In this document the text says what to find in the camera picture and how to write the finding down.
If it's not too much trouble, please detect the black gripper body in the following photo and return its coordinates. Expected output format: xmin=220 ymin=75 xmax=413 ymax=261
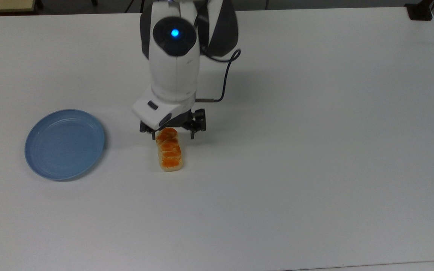
xmin=139 ymin=108 xmax=206 ymax=135

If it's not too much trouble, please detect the orange glazed bread loaf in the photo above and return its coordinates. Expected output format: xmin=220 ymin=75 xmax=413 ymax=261
xmin=156 ymin=127 xmax=184 ymax=173

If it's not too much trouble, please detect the blue round plate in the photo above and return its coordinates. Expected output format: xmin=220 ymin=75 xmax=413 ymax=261
xmin=24 ymin=109 xmax=105 ymax=181

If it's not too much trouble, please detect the yellowish wooden table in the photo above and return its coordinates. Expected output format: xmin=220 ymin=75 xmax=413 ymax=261
xmin=0 ymin=0 xmax=37 ymax=14

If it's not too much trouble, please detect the black table clamp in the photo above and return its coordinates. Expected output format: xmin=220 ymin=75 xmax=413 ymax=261
xmin=405 ymin=0 xmax=434 ymax=21

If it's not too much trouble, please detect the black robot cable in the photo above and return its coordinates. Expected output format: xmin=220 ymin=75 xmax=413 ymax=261
xmin=196 ymin=49 xmax=241 ymax=103

